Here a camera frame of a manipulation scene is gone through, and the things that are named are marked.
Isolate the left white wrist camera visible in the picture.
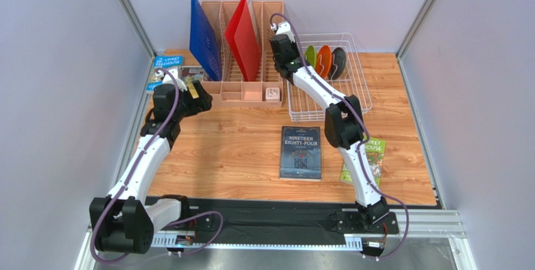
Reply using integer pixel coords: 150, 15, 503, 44
155, 67, 188, 92

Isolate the pink plastic file organizer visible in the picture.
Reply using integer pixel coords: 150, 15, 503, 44
201, 0, 285, 107

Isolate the aluminium frame rail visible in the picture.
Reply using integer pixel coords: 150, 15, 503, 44
75, 203, 477, 270

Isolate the red plastic folder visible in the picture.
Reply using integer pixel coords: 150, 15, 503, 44
224, 0, 261, 82

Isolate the illustrated garden cover book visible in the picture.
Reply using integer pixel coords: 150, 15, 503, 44
180, 66, 205, 92

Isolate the Nineteen Eighty-Four book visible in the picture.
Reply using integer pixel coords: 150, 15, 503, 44
279, 126, 322, 181

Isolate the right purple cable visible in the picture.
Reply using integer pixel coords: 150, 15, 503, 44
269, 13, 411, 261

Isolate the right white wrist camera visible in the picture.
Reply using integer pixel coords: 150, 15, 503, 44
271, 21, 296, 43

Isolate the blue plastic folder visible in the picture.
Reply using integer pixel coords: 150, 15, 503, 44
189, 0, 222, 82

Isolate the orange plate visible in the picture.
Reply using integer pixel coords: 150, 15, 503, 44
315, 45, 333, 80

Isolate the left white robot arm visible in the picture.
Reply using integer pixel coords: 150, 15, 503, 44
89, 80, 213, 254

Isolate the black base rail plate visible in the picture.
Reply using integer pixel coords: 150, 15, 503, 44
188, 198, 400, 246

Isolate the white wire dish rack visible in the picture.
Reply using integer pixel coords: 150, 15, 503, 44
284, 33, 373, 122

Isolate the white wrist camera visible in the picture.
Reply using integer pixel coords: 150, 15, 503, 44
155, 67, 188, 92
271, 21, 296, 43

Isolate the green 65-Storey Treehouse book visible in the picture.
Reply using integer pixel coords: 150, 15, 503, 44
340, 137, 386, 187

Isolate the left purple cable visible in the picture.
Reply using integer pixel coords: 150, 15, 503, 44
89, 68, 225, 264

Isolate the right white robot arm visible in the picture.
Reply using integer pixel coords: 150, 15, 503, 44
269, 34, 390, 227

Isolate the green plate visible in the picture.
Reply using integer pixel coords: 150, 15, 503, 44
305, 45, 317, 68

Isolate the purple cable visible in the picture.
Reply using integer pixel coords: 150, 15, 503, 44
269, 13, 411, 261
89, 68, 225, 264

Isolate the blue Treehouse book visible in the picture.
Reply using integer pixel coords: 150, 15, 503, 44
145, 55, 186, 94

